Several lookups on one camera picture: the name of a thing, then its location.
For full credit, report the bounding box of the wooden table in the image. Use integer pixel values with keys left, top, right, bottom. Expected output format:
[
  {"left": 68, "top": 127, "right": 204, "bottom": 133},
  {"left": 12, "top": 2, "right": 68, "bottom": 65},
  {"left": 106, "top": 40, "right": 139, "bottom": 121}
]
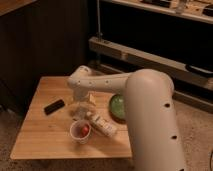
[{"left": 10, "top": 76, "right": 133, "bottom": 168}]

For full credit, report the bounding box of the black rectangular bar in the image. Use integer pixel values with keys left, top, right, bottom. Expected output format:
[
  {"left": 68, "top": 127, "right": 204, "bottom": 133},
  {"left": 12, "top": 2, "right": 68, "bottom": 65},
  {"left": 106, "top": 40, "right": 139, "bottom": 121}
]
[{"left": 44, "top": 99, "right": 65, "bottom": 115}]

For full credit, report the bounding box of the green ceramic bowl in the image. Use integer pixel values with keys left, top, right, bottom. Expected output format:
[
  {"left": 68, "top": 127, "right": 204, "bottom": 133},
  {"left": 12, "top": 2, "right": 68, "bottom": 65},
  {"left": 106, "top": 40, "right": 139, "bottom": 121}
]
[{"left": 109, "top": 94, "right": 125, "bottom": 121}]

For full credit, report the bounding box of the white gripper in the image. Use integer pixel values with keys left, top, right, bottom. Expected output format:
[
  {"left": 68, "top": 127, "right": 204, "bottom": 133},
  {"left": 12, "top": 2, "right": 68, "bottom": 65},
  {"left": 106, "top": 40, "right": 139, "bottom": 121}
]
[{"left": 68, "top": 88, "right": 96, "bottom": 113}]

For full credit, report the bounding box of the metal shelf unit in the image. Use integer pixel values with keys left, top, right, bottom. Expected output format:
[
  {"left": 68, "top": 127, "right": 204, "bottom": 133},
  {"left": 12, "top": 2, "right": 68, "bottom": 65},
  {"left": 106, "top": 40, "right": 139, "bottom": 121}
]
[{"left": 88, "top": 0, "right": 213, "bottom": 113}]

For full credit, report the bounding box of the white tube bottle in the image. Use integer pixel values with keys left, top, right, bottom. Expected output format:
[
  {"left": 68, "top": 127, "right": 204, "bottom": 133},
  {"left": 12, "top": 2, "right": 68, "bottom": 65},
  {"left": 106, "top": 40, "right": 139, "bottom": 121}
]
[{"left": 86, "top": 112, "right": 117, "bottom": 138}]

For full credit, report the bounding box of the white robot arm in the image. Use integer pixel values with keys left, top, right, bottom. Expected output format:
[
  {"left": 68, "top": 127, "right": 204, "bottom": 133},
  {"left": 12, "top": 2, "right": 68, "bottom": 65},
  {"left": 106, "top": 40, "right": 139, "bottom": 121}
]
[{"left": 68, "top": 66, "right": 187, "bottom": 171}]

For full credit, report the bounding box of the white paper cup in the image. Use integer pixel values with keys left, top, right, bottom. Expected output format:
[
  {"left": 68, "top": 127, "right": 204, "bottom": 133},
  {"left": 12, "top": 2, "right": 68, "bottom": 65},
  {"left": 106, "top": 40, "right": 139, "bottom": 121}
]
[{"left": 70, "top": 120, "right": 91, "bottom": 144}]

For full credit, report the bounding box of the dark wooden cabinet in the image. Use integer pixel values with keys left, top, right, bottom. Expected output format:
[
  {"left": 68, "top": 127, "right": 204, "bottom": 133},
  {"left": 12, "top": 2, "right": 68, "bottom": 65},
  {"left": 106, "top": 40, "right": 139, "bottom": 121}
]
[{"left": 0, "top": 0, "right": 87, "bottom": 115}]

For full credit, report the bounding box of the red fruit in cup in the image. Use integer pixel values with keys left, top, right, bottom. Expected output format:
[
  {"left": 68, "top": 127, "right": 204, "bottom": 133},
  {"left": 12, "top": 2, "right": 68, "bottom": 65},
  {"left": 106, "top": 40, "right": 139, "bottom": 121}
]
[{"left": 81, "top": 125, "right": 89, "bottom": 137}]

